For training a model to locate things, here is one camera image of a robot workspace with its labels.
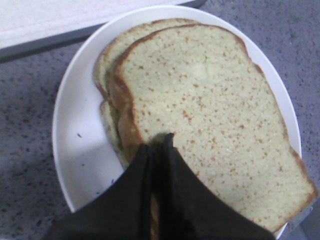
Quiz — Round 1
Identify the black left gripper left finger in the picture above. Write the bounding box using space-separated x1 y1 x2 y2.
43 145 153 240

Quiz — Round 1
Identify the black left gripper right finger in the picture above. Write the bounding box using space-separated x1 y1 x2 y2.
158 133 274 240

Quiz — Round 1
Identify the white cutting board grey rim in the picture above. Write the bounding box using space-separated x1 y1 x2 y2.
0 0 204 59

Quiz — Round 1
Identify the bread slice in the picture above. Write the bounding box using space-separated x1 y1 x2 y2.
94 18 198 170
108 24 318 231

